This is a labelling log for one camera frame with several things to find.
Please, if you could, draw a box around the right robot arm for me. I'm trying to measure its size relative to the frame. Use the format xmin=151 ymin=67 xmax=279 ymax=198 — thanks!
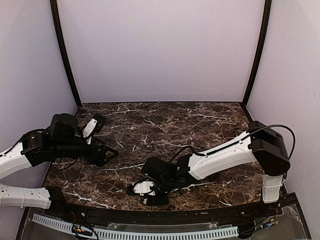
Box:
xmin=132 ymin=121 xmax=292 ymax=217

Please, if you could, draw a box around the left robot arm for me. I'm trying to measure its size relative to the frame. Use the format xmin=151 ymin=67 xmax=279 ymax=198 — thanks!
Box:
xmin=0 ymin=113 xmax=119 ymax=218

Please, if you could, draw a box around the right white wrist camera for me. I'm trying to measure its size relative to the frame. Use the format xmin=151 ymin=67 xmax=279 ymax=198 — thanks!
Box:
xmin=127 ymin=180 xmax=156 ymax=196

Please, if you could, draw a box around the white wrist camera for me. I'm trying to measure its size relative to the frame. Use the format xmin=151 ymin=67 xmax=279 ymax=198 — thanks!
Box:
xmin=127 ymin=180 xmax=156 ymax=196
xmin=82 ymin=113 xmax=106 ymax=145

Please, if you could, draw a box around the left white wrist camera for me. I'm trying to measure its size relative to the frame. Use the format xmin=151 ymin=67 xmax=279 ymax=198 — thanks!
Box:
xmin=82 ymin=113 xmax=106 ymax=145

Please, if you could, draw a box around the black front rail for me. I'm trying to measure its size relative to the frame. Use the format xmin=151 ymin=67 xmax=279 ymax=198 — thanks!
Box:
xmin=44 ymin=199 xmax=285 ymax=226

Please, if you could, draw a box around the white slotted cable duct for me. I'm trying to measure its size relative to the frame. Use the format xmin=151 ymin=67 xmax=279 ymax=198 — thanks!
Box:
xmin=32 ymin=214 xmax=239 ymax=240

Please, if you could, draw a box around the left black frame post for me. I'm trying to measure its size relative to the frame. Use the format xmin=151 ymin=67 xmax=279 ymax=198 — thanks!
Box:
xmin=49 ymin=0 xmax=82 ymax=108

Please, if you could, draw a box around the black frame post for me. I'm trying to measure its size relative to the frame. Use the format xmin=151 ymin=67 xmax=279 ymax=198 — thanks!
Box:
xmin=241 ymin=0 xmax=272 ymax=109
xmin=49 ymin=0 xmax=82 ymax=108

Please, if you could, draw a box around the right black frame post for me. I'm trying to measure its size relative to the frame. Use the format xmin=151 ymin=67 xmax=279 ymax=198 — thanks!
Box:
xmin=241 ymin=0 xmax=272 ymax=109

